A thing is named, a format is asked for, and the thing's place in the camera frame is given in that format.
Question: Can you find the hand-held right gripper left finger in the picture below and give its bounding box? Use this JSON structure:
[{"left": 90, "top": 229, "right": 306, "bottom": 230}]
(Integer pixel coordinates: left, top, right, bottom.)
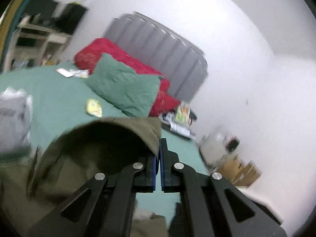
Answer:
[{"left": 26, "top": 153, "right": 160, "bottom": 237}]

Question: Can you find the colourful snack packet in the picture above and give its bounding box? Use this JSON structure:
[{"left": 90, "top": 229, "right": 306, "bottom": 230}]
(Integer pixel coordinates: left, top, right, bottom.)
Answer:
[{"left": 174, "top": 101, "right": 191, "bottom": 124}]

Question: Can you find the grey padded headboard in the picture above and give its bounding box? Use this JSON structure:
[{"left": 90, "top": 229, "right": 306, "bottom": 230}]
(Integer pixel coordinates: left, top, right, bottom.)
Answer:
[{"left": 102, "top": 11, "right": 208, "bottom": 103}]

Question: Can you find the green pillow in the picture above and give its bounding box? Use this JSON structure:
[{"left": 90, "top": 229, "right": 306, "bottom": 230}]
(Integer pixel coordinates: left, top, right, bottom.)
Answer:
[{"left": 85, "top": 53, "right": 161, "bottom": 118}]

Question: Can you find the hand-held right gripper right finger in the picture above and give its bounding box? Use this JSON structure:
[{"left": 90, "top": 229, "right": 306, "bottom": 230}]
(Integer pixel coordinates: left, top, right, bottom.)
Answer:
[{"left": 159, "top": 138, "right": 288, "bottom": 237}]

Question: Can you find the olive green garment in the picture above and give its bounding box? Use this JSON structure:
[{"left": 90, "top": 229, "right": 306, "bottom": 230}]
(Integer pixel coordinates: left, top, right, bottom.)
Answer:
[{"left": 0, "top": 117, "right": 171, "bottom": 237}]

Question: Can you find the white plastic packet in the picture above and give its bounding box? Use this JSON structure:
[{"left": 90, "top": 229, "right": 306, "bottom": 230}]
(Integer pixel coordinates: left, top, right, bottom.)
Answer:
[{"left": 56, "top": 68, "right": 89, "bottom": 79}]

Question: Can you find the black speaker box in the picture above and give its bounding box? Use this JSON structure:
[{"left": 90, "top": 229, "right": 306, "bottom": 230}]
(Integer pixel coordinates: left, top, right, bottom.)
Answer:
[{"left": 55, "top": 2, "right": 88, "bottom": 35}]

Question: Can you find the grey garment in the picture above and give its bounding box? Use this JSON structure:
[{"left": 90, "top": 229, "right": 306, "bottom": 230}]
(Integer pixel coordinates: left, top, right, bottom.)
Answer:
[{"left": 0, "top": 92, "right": 34, "bottom": 163}]

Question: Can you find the cardboard box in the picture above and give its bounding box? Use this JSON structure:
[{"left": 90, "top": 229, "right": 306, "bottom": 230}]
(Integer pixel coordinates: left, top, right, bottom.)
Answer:
[{"left": 217, "top": 153, "right": 262, "bottom": 187}]

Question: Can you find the white desk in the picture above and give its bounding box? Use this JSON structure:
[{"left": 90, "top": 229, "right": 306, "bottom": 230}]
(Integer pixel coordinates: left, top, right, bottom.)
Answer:
[{"left": 2, "top": 21, "right": 73, "bottom": 71}]

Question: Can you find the black monitor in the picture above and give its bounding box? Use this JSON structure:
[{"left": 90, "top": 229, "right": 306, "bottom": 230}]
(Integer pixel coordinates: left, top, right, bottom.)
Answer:
[{"left": 25, "top": 0, "right": 58, "bottom": 25}]

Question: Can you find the bed with green sheet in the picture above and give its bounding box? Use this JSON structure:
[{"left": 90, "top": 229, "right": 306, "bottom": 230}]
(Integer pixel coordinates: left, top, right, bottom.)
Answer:
[{"left": 0, "top": 63, "right": 210, "bottom": 228}]

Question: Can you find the yellow small cloth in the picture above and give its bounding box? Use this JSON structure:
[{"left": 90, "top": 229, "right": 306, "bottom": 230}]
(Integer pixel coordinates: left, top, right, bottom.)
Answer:
[{"left": 85, "top": 99, "right": 103, "bottom": 118}]

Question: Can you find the red pillow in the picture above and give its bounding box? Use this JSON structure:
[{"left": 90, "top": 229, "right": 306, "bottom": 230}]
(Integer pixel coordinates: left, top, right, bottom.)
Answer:
[{"left": 74, "top": 38, "right": 181, "bottom": 117}]

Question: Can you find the white box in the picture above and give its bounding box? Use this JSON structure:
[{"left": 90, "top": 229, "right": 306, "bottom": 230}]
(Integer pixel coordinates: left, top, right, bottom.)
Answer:
[{"left": 199, "top": 128, "right": 241, "bottom": 168}]

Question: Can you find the small white garment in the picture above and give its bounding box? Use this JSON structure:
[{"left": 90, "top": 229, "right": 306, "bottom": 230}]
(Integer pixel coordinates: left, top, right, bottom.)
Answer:
[{"left": 0, "top": 86, "right": 29, "bottom": 100}]

